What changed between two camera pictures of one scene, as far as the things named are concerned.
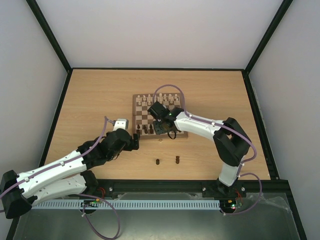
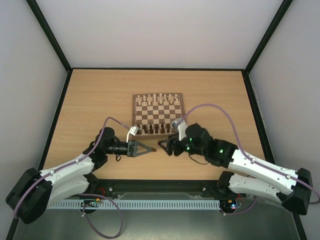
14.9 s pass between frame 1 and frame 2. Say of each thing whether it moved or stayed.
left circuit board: stayed
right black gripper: moved
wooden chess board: stayed
